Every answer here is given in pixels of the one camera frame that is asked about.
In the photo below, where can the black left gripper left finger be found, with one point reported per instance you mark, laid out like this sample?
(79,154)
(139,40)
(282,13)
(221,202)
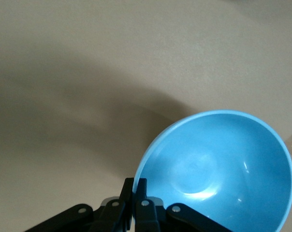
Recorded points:
(114,215)

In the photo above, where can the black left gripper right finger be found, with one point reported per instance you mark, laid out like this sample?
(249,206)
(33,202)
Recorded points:
(146,215)

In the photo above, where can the blue bowl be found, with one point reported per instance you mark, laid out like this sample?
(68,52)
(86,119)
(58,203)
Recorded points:
(221,157)

